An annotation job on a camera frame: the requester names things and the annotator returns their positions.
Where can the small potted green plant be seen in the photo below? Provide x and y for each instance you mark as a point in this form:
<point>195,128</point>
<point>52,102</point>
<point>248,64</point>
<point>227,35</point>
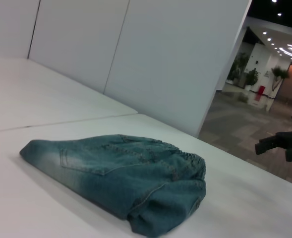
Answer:
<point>251,78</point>

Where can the red box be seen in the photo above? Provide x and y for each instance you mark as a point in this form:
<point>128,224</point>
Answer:
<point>259,93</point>

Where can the large leafy green plant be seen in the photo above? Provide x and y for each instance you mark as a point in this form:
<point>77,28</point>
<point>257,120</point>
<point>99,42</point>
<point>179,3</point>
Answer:
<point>238,67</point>

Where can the blue denim shorts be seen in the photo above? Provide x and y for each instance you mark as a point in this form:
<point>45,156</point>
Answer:
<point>111,173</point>

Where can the tall palm plant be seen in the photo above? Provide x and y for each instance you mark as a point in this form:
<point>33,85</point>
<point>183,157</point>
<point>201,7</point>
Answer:
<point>278,74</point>

